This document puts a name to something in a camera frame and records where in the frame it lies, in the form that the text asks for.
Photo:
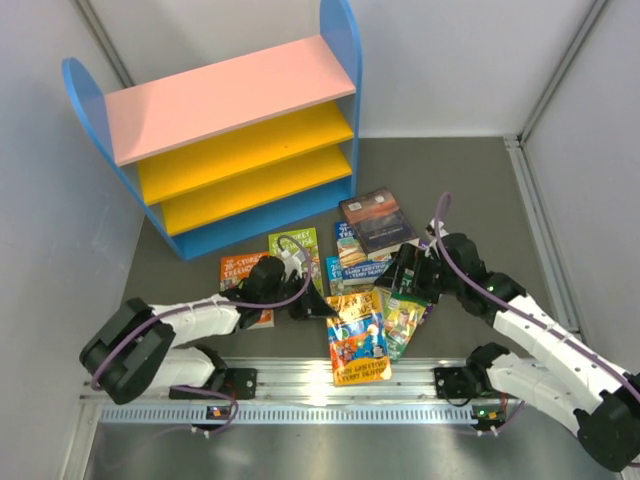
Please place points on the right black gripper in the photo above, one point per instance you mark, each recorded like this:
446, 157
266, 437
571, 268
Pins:
414, 258

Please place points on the colourful wooden bookshelf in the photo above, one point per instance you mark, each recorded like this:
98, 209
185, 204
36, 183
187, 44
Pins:
228, 151

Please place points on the yellow blue 130-storey book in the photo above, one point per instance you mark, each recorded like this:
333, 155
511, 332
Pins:
356, 337

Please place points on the perforated cable tray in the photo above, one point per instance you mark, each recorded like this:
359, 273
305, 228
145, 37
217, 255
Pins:
299, 415

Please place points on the light blue 26-storey book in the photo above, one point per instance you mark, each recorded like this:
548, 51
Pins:
335, 279

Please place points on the green 104-storey treehouse book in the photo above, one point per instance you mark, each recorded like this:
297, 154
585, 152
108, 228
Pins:
401, 317

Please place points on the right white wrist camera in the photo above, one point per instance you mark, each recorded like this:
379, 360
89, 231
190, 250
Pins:
432, 228

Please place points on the orange 78-storey treehouse book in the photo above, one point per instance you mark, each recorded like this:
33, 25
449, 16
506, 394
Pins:
233, 269

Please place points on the dark two cities book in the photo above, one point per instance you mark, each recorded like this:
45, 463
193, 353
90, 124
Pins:
378, 222

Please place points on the dark blue 91-storey book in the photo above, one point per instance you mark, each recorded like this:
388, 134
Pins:
357, 268

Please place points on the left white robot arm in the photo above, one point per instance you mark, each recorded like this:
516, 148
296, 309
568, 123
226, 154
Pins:
145, 348

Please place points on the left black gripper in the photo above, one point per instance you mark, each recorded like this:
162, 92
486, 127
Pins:
311, 304

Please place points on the purple 52-storey treehouse book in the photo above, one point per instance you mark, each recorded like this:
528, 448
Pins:
429, 307

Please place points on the aluminium mounting rail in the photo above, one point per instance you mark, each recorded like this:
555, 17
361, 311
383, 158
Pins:
573, 382

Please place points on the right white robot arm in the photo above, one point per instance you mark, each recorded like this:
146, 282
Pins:
609, 433

